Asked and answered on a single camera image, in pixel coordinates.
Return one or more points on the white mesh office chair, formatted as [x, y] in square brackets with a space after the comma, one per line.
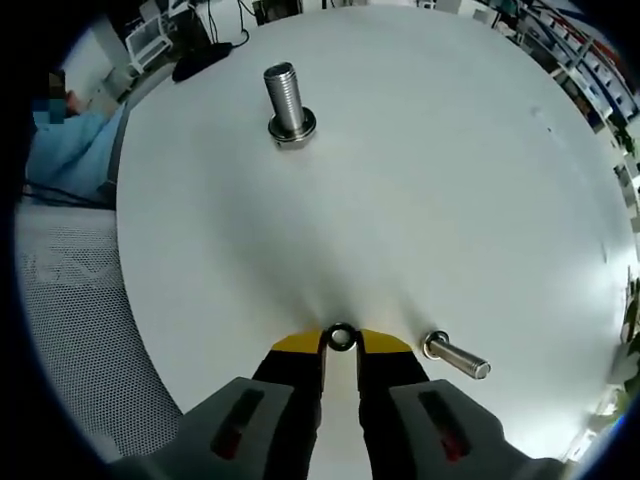
[70, 325]

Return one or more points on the thin threaded steel stud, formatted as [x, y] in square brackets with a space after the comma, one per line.
[462, 361]

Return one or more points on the thick threaded steel stud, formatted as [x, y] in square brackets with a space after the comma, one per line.
[285, 95]

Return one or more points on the black computer mouse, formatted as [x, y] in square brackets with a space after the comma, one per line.
[200, 60]

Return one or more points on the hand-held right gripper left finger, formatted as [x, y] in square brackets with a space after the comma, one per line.
[240, 435]

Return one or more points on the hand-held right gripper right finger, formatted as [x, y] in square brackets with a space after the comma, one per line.
[440, 435]

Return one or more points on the shelf rack with white bins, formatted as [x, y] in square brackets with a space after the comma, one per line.
[590, 45]

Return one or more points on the white basket trolley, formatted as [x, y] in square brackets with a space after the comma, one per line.
[147, 42]

